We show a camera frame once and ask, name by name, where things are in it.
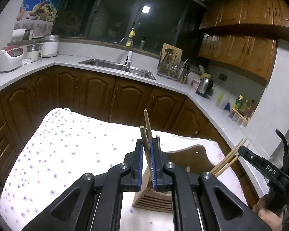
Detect white faucet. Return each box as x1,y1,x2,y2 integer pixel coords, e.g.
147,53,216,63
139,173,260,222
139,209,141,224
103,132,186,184
118,37,134,67

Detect wooden chopstick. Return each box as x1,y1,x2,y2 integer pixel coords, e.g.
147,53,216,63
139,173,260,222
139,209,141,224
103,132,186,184
213,143,251,176
139,125,152,173
215,156,239,178
210,138,248,175
144,109,153,149

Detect green oil bottle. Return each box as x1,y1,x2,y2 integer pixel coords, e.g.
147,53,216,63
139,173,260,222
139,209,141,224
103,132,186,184
233,95,244,110

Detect lower wooden cabinets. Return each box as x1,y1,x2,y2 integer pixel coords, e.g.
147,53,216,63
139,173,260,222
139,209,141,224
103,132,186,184
0,65,261,207

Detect wooden utensil holder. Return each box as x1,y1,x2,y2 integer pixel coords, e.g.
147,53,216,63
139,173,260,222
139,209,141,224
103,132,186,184
133,139,213,213

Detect white plastic cup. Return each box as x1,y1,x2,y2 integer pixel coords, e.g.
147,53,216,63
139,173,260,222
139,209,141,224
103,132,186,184
216,93,230,110

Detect wooden cabinets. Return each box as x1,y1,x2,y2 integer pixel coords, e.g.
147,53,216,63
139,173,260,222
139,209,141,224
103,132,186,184
0,65,261,207
198,0,289,81

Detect dish drying rack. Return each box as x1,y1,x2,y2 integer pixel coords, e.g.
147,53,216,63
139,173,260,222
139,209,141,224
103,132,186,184
157,55,191,84

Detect metal chopstick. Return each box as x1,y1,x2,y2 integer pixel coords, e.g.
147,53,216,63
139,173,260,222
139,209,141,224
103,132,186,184
156,135,161,151

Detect stainless electric kettle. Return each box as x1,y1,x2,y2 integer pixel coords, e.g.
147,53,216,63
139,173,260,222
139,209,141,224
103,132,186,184
196,77,213,98

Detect small white pot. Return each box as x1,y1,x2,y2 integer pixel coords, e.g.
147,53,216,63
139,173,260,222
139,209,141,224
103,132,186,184
26,43,43,62

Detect spice jar rack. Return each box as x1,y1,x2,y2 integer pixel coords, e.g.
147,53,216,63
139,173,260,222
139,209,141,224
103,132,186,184
228,108,251,127

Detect white red rice cooker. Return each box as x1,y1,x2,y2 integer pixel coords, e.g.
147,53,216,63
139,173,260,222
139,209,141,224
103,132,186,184
0,45,24,73

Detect white dotted table cloth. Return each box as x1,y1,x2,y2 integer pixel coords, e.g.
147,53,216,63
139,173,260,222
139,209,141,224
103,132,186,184
0,107,249,231

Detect fruit beach wall poster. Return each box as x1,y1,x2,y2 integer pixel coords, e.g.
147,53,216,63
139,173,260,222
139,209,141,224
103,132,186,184
12,0,62,41

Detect person's right hand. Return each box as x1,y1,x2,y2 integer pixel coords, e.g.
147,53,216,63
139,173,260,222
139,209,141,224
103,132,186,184
252,194,289,230

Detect stainless steel sink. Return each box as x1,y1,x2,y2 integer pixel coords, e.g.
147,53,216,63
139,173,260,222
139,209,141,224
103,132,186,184
79,59,155,80

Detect silver rice cooker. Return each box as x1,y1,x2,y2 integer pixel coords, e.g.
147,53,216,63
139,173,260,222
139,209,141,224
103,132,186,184
41,34,60,58

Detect upper wooden cabinets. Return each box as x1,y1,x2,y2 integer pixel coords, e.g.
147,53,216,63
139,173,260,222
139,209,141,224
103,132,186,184
198,0,289,81

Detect yellow dish soap bottle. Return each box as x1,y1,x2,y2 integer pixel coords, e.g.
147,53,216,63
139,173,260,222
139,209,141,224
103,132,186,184
126,28,136,47

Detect wall power socket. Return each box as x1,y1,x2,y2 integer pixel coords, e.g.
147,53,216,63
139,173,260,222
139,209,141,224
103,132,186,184
218,74,228,81

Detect wooden cutting board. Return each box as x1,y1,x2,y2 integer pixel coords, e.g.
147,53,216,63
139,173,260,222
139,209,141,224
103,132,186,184
159,43,183,64

